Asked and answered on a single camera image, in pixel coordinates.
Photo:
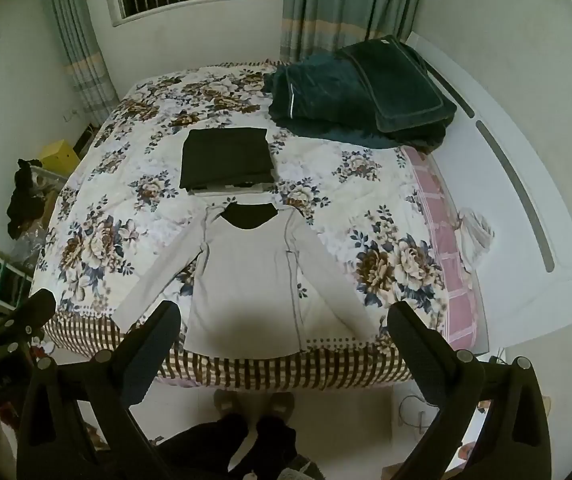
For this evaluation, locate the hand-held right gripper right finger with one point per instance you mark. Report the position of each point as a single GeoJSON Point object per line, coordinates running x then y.
{"type": "Point", "coordinates": [418, 355]}

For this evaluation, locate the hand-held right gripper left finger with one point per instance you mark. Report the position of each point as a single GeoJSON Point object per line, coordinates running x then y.
{"type": "Point", "coordinates": [145, 355]}

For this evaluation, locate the grey long sleeve shirt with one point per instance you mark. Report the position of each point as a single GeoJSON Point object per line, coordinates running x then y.
{"type": "Point", "coordinates": [246, 285]}

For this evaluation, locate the green shelf rack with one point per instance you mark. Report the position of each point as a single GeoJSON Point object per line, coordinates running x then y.
{"type": "Point", "coordinates": [0, 270]}

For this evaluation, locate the clear plastic bag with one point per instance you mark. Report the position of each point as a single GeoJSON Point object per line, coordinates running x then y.
{"type": "Point", "coordinates": [30, 250]}

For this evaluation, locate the grey slipper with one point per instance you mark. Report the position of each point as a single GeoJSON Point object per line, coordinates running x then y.
{"type": "Point", "coordinates": [228, 401]}
{"type": "Point", "coordinates": [278, 404]}

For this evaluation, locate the pink checkered bedsheet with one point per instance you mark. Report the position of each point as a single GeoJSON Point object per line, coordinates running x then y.
{"type": "Point", "coordinates": [446, 260]}

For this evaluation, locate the person's left leg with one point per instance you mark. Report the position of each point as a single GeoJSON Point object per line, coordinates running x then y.
{"type": "Point", "coordinates": [205, 445]}

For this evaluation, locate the black hanging cloth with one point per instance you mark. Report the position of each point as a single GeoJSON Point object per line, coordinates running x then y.
{"type": "Point", "coordinates": [23, 200]}

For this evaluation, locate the white bed headboard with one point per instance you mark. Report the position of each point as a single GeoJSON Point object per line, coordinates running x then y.
{"type": "Point", "coordinates": [516, 280]}

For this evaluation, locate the white crumpled cloth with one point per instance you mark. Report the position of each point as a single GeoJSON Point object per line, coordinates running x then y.
{"type": "Point", "coordinates": [476, 235]}

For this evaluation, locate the floral quilt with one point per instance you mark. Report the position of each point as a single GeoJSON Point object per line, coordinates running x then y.
{"type": "Point", "coordinates": [115, 200]}

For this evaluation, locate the yellow box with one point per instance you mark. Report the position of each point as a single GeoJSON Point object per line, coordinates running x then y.
{"type": "Point", "coordinates": [60, 157]}

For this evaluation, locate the folded pale garment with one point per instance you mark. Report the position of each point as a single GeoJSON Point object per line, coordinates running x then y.
{"type": "Point", "coordinates": [215, 191]}

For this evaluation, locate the folded black garment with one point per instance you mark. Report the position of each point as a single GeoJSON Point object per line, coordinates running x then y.
{"type": "Point", "coordinates": [225, 157]}

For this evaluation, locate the teal striped curtain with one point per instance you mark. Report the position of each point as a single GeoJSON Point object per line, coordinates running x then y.
{"type": "Point", "coordinates": [83, 60]}
{"type": "Point", "coordinates": [346, 5]}

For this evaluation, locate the dark green pillow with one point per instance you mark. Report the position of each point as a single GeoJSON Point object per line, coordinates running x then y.
{"type": "Point", "coordinates": [396, 80]}

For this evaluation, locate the dark green blanket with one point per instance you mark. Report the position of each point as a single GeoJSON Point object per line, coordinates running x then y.
{"type": "Point", "coordinates": [316, 95]}

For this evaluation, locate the silver metal frame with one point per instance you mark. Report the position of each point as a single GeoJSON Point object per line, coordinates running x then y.
{"type": "Point", "coordinates": [50, 176]}

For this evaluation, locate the wall socket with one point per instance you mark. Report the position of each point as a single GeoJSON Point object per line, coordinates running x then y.
{"type": "Point", "coordinates": [71, 115]}

